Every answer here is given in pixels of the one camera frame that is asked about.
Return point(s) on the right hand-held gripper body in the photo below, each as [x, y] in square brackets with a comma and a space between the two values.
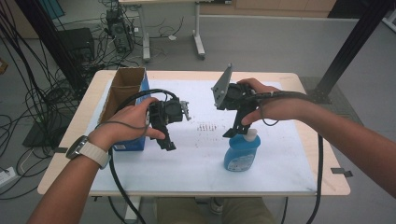
[233, 96]

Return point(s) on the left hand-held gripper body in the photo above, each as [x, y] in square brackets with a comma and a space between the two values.
[169, 112]

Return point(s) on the blue bottle with white cap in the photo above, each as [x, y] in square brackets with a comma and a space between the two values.
[241, 155]

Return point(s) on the person's left hand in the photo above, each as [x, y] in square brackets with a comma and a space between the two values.
[127, 124]

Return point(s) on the person's right hand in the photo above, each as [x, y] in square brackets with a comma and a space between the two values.
[283, 107]

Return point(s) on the white sheet mat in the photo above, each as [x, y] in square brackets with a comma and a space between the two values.
[193, 168]

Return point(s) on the open blue cardboard box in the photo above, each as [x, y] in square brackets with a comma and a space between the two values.
[124, 84]

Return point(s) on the wristwatch with white band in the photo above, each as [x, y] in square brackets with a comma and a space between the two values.
[93, 152]

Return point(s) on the white power adapter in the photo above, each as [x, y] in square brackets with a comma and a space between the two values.
[172, 37]

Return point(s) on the person's khaki trousers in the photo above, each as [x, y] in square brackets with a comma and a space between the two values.
[177, 213]

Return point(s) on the white table leg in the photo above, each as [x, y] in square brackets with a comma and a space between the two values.
[132, 213]

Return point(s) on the person's shoe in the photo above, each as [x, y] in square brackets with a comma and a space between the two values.
[216, 205]

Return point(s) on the black computer tower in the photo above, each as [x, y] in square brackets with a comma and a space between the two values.
[120, 34]

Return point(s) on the grey floor mat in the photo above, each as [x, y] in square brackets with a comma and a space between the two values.
[342, 109]

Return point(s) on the wooden cabinet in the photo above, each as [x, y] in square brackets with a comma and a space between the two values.
[280, 7]

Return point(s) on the black tape strip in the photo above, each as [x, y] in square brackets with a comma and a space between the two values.
[341, 171]
[60, 150]

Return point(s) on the black box on floor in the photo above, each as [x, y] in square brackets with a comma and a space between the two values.
[76, 42]

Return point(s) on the dark floor plate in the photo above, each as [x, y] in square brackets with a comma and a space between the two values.
[40, 137]

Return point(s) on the teal panel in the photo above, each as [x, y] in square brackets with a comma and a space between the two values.
[53, 7]

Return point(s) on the white power strip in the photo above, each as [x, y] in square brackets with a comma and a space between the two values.
[6, 177]

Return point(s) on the white desk frame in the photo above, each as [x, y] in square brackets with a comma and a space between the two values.
[198, 34]

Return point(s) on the black metal frame post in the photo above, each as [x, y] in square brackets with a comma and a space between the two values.
[351, 43]
[46, 34]

